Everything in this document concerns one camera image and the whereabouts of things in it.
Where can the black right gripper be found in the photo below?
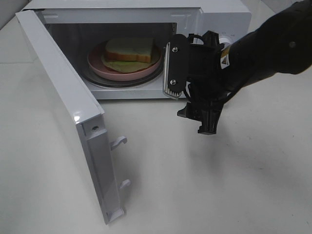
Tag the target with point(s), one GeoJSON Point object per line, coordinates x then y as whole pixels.
{"type": "Point", "coordinates": [201, 66]}

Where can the sandwich with white bread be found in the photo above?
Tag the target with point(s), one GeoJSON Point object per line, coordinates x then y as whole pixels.
{"type": "Point", "coordinates": [129, 49]}

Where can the pink plate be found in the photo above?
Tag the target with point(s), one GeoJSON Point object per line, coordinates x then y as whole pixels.
{"type": "Point", "coordinates": [121, 70]}

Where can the white microwave door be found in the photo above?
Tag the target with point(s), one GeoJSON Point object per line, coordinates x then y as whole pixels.
{"type": "Point", "coordinates": [78, 114]}

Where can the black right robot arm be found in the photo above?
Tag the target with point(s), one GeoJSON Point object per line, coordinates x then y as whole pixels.
{"type": "Point", "coordinates": [282, 44]}

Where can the glass microwave turntable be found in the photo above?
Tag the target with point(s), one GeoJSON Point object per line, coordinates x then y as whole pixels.
{"type": "Point", "coordinates": [102, 82]}

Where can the upper white microwave knob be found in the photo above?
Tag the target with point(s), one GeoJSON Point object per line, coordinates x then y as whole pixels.
{"type": "Point", "coordinates": [225, 40]}

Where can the white microwave oven body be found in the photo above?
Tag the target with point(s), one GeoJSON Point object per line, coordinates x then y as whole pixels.
{"type": "Point", "coordinates": [77, 26]}

